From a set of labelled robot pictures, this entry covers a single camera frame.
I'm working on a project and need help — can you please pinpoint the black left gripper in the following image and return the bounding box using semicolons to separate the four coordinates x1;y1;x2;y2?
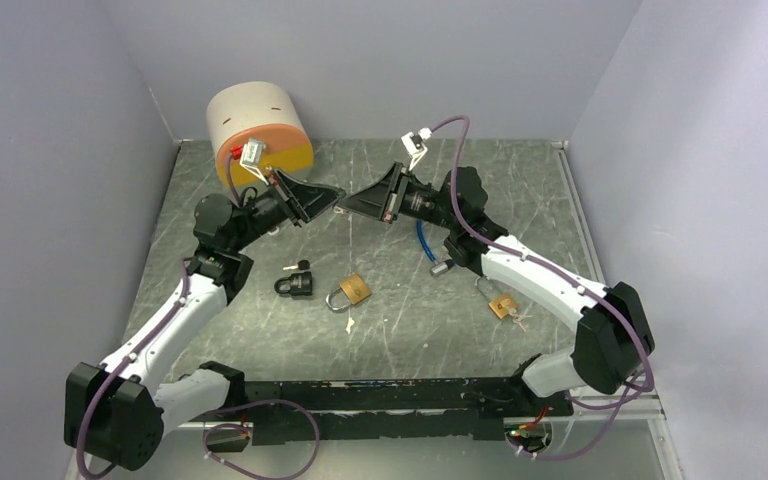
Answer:
229;167;345;252

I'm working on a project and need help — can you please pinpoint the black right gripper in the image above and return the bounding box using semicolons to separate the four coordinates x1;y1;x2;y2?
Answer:
338;162;460;231

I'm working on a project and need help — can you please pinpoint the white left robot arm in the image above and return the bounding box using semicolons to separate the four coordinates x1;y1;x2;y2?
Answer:
64;169;346;479

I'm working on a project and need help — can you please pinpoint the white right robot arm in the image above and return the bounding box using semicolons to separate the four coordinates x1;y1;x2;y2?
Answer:
340;163;655;415

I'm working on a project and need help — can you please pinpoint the black head key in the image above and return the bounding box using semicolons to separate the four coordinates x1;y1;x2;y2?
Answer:
282;259;310;271

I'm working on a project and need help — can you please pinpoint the black padlock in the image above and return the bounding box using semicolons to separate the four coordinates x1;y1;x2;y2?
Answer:
273;271;314;298

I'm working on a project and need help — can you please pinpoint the beige cylinder drawer box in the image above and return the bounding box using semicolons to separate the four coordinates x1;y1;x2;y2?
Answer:
206;81;314;190

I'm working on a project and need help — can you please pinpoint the long shackle brass padlock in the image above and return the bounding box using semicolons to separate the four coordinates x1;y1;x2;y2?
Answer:
474;276;519;322

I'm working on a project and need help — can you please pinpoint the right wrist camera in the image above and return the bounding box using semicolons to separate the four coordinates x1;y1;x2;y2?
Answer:
401;127;432;171

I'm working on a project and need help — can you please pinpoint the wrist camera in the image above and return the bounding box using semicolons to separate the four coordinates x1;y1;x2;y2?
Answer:
227;138;268;183
401;127;432;171

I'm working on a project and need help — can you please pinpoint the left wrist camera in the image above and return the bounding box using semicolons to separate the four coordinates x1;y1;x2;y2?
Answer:
227;138;268;183

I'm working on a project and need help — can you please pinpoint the blue cable lock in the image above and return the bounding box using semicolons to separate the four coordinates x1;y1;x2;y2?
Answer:
415;220;455;278

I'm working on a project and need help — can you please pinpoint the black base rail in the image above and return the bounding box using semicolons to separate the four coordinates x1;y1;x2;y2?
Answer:
178;376;574;446

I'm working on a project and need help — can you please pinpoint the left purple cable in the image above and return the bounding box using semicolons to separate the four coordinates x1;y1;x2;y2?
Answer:
202;396;324;480

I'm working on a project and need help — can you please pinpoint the purple cable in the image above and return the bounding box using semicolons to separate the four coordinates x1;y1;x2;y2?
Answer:
202;396;324;480
506;377;655;463

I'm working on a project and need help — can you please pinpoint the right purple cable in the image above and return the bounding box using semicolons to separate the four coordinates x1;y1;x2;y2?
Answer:
506;377;655;463

